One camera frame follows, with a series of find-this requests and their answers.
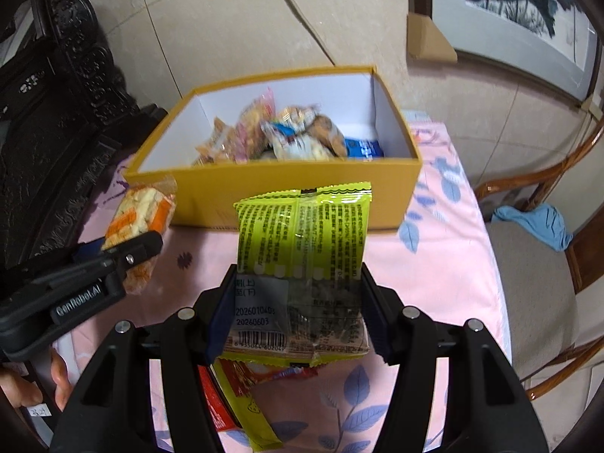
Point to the cardboard corner protector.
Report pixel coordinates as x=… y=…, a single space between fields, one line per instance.
x=429 y=40

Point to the pink-edged cracker packet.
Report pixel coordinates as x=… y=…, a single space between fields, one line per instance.
x=252 y=122

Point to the red wrapper with orange print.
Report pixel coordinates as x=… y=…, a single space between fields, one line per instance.
x=283 y=373

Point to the brown biscuit packet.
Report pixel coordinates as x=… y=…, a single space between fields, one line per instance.
x=328 y=134

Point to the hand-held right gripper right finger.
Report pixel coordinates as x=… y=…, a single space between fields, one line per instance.
x=373 y=311

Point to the orange snack packet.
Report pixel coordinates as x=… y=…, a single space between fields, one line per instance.
x=214 y=144

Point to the blue cloth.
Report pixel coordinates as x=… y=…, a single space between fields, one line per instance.
x=538 y=224

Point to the wooden chair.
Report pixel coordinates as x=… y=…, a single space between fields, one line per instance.
x=533 y=292

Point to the yellow cardboard box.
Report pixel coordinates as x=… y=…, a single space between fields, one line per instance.
x=207 y=203

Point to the orange-white puffed snack packet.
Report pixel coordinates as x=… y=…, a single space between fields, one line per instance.
x=141 y=207

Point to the orange-topped snack packet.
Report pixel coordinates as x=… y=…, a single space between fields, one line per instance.
x=295 y=114

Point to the small blue-white snack packet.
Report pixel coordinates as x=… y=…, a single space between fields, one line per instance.
x=283 y=131

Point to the yellow-green stick packet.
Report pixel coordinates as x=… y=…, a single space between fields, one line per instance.
x=257 y=429

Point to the white puffed cracker packet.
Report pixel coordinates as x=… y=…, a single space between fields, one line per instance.
x=302 y=151

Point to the pink printed cloth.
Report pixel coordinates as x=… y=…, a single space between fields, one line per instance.
x=424 y=264

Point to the blue snack packet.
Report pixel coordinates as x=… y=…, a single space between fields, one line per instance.
x=363 y=147

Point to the green snack packet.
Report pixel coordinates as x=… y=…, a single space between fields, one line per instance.
x=302 y=231

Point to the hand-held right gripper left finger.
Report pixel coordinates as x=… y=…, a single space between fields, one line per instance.
x=219 y=321

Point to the red snack packet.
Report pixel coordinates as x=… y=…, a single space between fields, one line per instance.
x=217 y=406

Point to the person's left hand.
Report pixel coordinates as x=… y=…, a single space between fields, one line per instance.
x=23 y=387

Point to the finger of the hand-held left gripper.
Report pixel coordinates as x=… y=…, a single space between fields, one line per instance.
x=134 y=250

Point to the dark carved wooden furniture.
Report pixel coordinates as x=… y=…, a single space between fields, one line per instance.
x=47 y=151

